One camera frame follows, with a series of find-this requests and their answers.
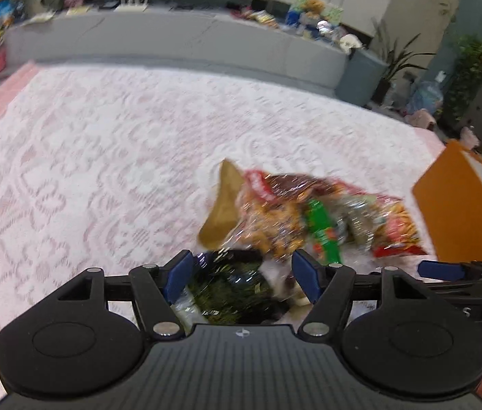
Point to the pile of snack packets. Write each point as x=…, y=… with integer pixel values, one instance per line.
x=258, y=16

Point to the brown snack packet gold edge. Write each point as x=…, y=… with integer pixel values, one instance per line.
x=219, y=213

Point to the white round object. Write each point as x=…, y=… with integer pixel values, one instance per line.
x=350, y=43

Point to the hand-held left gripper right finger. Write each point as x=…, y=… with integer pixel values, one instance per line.
x=307, y=275

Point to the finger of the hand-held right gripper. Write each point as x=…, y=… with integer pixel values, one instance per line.
x=439, y=269

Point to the loose papers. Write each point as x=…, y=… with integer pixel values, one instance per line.
x=40, y=18

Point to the red dark meat packet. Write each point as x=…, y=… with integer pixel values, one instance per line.
x=262, y=186

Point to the tall potted plant black pot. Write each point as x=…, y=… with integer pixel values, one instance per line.
x=394, y=64

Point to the dark green snack packet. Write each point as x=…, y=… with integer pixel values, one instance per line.
x=228, y=294

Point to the orange cardboard box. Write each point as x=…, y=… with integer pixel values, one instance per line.
x=458, y=205

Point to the white lace tablecloth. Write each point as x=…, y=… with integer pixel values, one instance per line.
x=96, y=158

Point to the bushy green plant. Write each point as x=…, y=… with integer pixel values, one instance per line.
x=473, y=68

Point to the large blue water bottle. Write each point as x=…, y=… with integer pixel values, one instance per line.
x=426, y=94

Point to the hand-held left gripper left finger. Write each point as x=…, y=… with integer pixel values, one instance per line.
x=179, y=275

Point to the red stick snack packet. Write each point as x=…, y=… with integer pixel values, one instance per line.
x=399, y=230

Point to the pink card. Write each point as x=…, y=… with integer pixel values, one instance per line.
x=74, y=1

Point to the pink plush toy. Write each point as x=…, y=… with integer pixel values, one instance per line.
x=420, y=118

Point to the green sausage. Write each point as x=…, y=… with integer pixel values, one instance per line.
x=322, y=226

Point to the long grey counter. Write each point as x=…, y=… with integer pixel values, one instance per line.
x=181, y=38

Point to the blue snack bag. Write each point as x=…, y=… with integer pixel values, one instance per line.
x=6, y=13

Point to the clear pickled vegetable packet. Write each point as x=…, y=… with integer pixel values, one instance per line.
x=360, y=222

